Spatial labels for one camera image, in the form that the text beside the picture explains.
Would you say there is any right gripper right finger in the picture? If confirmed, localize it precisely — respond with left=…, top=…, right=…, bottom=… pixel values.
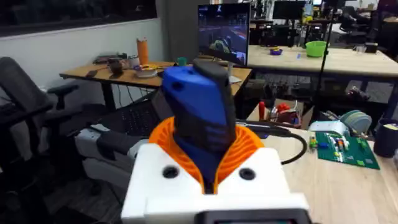
left=215, top=123, right=292, bottom=196

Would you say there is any green bowl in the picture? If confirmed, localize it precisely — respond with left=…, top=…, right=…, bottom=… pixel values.
left=305, top=40, right=328, bottom=58

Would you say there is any white device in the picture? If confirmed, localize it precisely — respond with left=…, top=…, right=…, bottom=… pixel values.
left=308, top=120, right=348, bottom=137

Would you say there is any orange bottle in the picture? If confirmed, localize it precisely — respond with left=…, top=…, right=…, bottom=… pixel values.
left=136, top=37, right=150, bottom=66

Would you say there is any dark cylindrical cup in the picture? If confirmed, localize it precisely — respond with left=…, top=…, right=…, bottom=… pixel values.
left=373, top=118, right=398, bottom=158

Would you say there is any cardboard box of items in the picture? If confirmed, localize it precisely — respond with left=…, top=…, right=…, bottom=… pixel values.
left=266, top=98, right=315, bottom=130

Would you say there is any white cup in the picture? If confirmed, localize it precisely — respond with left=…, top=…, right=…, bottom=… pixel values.
left=128, top=55, right=141, bottom=69

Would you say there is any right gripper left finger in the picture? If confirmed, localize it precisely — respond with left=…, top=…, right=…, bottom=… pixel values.
left=126, top=116, right=205, bottom=203

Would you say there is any stack of bowls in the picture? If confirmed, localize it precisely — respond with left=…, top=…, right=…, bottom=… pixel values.
left=134, top=63, right=158, bottom=79

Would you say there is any computer monitor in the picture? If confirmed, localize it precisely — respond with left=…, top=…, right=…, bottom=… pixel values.
left=197, top=2, right=251, bottom=85

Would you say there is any green board with blocks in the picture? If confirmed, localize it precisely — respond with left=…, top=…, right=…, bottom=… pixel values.
left=307, top=130, right=381, bottom=170

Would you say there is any blue electric screwdriver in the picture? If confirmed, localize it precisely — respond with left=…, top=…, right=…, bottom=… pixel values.
left=160, top=58, right=238, bottom=194

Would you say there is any grey disc roll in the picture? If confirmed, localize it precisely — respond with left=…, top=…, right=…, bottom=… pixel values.
left=340, top=109, right=373, bottom=134

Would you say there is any black cable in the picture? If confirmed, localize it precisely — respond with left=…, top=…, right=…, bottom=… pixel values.
left=236, top=119, right=308, bottom=166

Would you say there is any black tripod stand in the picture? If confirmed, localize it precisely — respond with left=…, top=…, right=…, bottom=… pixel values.
left=312, top=0, right=336, bottom=123

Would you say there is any wooden desk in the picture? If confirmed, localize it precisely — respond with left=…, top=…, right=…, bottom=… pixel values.
left=58, top=60, right=252, bottom=113

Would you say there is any black office chair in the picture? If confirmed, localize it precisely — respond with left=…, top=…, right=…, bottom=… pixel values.
left=0, top=57, right=82, bottom=190

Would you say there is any black mug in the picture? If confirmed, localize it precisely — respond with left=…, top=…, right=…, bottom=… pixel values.
left=108, top=60, right=124, bottom=76

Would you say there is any pale wooden table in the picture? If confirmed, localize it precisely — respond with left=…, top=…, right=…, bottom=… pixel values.
left=247, top=44, right=398, bottom=79

